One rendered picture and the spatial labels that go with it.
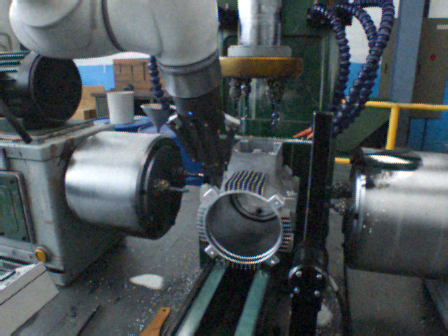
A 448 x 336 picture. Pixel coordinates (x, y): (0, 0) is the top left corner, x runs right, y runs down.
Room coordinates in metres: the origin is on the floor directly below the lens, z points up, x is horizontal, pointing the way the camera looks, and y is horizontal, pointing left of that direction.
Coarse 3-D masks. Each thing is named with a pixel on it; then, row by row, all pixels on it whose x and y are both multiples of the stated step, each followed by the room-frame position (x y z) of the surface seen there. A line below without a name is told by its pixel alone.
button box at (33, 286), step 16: (16, 272) 0.34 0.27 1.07; (32, 272) 0.34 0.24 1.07; (0, 288) 0.31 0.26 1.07; (16, 288) 0.32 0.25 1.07; (32, 288) 0.33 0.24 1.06; (48, 288) 0.35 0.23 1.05; (0, 304) 0.29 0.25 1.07; (16, 304) 0.31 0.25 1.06; (32, 304) 0.32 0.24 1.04; (0, 320) 0.28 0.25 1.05; (16, 320) 0.29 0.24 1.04
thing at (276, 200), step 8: (288, 168) 0.74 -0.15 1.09; (208, 192) 0.60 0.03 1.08; (216, 192) 0.60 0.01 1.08; (208, 200) 0.60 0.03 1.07; (272, 200) 0.57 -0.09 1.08; (280, 200) 0.56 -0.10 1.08; (208, 248) 0.60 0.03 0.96; (272, 256) 0.56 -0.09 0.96; (280, 256) 0.58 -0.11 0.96; (272, 264) 0.56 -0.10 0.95
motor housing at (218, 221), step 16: (240, 176) 0.64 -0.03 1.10; (224, 192) 0.59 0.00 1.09; (240, 192) 0.58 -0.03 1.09; (256, 192) 0.58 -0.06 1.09; (272, 192) 0.61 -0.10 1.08; (208, 208) 0.60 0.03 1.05; (224, 208) 0.72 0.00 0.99; (272, 208) 0.57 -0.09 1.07; (208, 224) 0.62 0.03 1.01; (224, 224) 0.68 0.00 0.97; (240, 224) 0.73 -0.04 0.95; (256, 224) 0.74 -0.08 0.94; (272, 224) 0.72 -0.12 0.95; (288, 224) 0.56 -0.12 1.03; (208, 240) 0.60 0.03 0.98; (224, 240) 0.64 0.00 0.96; (240, 240) 0.66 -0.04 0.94; (256, 240) 0.66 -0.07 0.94; (272, 240) 0.63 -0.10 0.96; (288, 240) 0.57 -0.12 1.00; (224, 256) 0.59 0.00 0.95; (240, 256) 0.60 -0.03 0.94; (256, 256) 0.59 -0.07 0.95
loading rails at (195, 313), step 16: (208, 272) 0.58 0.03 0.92; (224, 272) 0.58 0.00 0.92; (240, 272) 0.68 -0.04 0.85; (256, 272) 0.58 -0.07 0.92; (272, 272) 0.56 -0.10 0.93; (192, 288) 0.51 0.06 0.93; (208, 288) 0.53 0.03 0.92; (224, 288) 0.58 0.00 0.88; (240, 288) 0.67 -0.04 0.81; (256, 288) 0.52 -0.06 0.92; (272, 288) 0.53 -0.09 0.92; (288, 288) 0.65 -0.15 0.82; (192, 304) 0.48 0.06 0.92; (208, 304) 0.48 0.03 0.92; (224, 304) 0.58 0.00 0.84; (256, 304) 0.48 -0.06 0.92; (272, 304) 0.55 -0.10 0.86; (176, 320) 0.43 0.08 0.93; (192, 320) 0.44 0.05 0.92; (208, 320) 0.48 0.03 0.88; (240, 320) 0.44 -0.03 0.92; (256, 320) 0.44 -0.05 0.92; (272, 320) 0.57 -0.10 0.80
